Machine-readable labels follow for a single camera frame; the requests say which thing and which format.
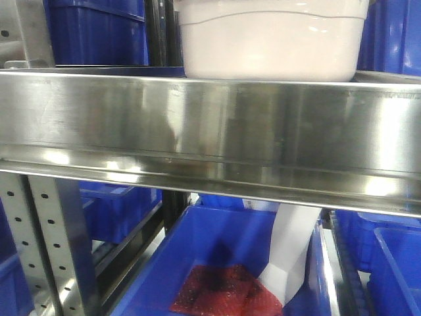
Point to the blue bin upper right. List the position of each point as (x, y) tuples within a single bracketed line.
[(391, 38)]

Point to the red bubble wrap bag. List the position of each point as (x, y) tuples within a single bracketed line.
[(224, 291)]

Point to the white plastic storage bin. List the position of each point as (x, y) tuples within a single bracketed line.
[(311, 41)]

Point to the blue bin lower left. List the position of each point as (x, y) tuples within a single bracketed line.
[(112, 211)]

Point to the stainless steel shelf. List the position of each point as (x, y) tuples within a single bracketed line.
[(349, 145)]

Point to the white paper sheet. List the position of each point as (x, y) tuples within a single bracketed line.
[(284, 273)]

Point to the blue bin lower right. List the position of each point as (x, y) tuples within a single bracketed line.
[(386, 247)]

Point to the blue bin far left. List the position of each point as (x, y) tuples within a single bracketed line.
[(15, 296)]

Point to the blue bin upper left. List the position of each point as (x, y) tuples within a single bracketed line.
[(97, 32)]

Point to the blue bin lower middle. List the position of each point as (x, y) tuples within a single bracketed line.
[(221, 238)]

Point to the perforated metal shelf post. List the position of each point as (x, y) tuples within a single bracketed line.
[(48, 224)]

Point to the blue bin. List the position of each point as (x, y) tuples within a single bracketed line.
[(221, 238), (112, 211), (391, 38), (386, 247), (97, 32), (15, 296)]

